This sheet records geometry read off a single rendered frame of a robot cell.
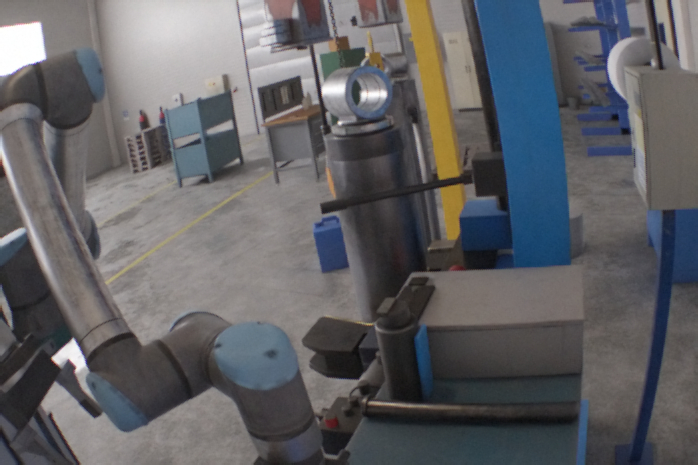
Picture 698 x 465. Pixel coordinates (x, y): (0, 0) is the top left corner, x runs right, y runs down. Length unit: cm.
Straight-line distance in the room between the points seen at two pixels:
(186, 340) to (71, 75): 52
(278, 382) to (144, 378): 17
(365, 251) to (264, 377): 95
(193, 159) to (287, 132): 245
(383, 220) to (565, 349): 66
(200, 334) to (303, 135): 686
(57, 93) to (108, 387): 53
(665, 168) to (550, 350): 72
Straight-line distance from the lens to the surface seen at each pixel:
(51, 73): 95
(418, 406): 96
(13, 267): 140
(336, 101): 143
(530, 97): 127
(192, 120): 931
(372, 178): 141
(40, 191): 78
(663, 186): 154
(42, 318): 143
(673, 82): 149
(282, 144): 765
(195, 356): 67
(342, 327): 148
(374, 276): 150
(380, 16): 157
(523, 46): 127
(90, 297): 69
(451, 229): 425
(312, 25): 128
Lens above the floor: 170
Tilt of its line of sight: 19 degrees down
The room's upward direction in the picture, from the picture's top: 11 degrees counter-clockwise
